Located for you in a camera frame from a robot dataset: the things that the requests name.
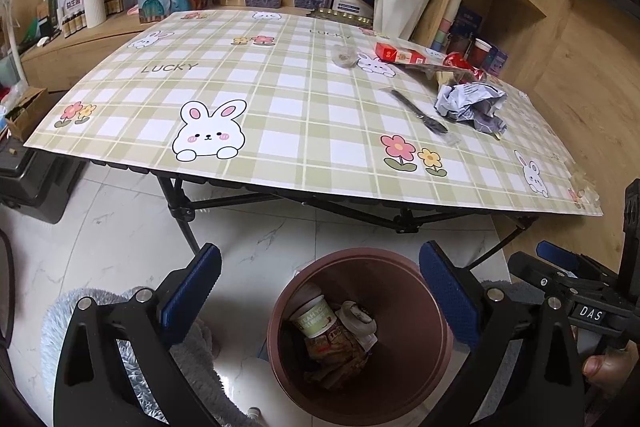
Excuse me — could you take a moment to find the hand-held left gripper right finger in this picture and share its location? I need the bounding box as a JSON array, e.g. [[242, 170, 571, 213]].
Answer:
[[419, 241, 586, 427]]

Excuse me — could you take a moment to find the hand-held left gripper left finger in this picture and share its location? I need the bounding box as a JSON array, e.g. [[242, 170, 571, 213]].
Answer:
[[52, 243, 223, 427]]

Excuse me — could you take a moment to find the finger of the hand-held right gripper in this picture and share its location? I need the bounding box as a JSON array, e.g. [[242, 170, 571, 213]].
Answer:
[[536, 241, 621, 280], [507, 251, 621, 303]]

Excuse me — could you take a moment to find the brown plastic waste bin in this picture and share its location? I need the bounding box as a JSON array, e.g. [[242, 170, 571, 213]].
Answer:
[[267, 249, 453, 427]]

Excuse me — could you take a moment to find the green white yoghurt cup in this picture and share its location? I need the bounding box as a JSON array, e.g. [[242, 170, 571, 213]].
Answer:
[[289, 296, 335, 340]]

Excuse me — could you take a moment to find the red brown paper bag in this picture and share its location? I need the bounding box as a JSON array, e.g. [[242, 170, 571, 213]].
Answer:
[[304, 329, 373, 389]]

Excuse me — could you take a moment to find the white grey paper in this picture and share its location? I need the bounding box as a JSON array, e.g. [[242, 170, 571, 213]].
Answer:
[[434, 83, 508, 135]]

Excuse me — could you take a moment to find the crushed red soda can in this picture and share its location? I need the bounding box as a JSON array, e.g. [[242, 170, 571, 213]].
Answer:
[[442, 52, 488, 82]]

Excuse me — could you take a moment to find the clear plastic wrapper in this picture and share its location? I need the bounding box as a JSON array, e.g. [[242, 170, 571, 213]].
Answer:
[[395, 49, 451, 82]]

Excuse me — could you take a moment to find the red white carton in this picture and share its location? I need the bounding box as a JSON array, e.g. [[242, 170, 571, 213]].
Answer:
[[374, 43, 426, 64]]

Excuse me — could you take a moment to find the person's right hand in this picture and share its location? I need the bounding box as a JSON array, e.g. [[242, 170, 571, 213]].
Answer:
[[582, 347, 640, 390]]

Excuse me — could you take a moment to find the pile of clear plastic pieces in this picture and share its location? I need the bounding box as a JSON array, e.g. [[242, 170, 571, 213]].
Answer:
[[569, 167, 603, 208]]

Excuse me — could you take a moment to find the black storage case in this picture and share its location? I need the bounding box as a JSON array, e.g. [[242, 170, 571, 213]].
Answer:
[[0, 147, 86, 228]]

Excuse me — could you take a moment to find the small purple blue box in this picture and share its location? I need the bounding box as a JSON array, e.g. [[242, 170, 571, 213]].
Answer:
[[482, 44, 508, 75]]

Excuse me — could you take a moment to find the plaid bunny tablecloth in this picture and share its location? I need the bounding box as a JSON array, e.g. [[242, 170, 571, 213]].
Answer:
[[22, 9, 606, 218]]

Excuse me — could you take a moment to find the red cup white rim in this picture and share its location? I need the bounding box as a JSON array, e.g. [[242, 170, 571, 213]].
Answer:
[[467, 39, 493, 68]]

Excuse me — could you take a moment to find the open cardboard box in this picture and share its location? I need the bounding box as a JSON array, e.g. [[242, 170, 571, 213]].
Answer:
[[5, 87, 51, 142]]

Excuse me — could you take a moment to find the dark blue picture box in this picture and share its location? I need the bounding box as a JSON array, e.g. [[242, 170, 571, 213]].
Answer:
[[452, 7, 483, 40]]

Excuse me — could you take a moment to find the stack of pastel paper cups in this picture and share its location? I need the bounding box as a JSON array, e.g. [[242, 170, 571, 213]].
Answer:
[[430, 0, 463, 52]]

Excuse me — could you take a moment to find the low wooden cabinet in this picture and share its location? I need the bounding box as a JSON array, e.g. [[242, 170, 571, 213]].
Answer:
[[20, 2, 321, 92]]

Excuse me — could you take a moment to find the row of small brown bottles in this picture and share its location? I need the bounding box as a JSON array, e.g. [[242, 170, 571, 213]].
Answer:
[[60, 9, 123, 38]]

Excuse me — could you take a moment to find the green gold tray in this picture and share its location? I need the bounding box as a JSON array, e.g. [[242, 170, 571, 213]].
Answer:
[[305, 7, 373, 28]]

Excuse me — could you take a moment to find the small paper gift bag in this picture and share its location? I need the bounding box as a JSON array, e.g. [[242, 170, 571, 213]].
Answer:
[[36, 0, 63, 35]]

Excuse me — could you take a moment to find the black folding table frame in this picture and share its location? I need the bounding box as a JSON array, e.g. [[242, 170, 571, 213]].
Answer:
[[155, 162, 541, 268]]

